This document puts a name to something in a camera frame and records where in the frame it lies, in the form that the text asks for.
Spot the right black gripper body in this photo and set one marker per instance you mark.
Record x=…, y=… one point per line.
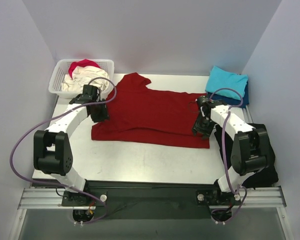
x=202, y=127

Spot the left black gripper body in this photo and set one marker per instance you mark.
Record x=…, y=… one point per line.
x=100, y=114

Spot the dark red t-shirt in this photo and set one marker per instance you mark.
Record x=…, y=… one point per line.
x=143, y=115

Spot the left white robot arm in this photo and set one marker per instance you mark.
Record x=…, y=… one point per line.
x=52, y=153

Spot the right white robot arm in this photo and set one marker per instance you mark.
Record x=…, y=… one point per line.
x=246, y=150

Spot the cream white t-shirt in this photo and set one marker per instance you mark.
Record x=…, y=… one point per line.
x=82, y=76

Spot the bright red t-shirt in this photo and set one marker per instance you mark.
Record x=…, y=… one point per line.
x=82, y=63

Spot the dark blue folded t-shirt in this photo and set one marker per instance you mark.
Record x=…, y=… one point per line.
x=235, y=102

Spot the white plastic basket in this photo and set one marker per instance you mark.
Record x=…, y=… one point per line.
x=61, y=69

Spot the turquoise folded t-shirt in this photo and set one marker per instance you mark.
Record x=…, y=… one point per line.
x=225, y=80

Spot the black t-shirt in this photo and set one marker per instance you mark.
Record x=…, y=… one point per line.
x=265, y=178

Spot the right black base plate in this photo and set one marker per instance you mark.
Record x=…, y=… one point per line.
x=214, y=197

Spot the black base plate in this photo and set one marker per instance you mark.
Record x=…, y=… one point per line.
x=214, y=197
x=75, y=199

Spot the aluminium rail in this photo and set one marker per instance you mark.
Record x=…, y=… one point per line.
x=47, y=198

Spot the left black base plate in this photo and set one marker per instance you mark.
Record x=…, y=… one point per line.
x=75, y=199

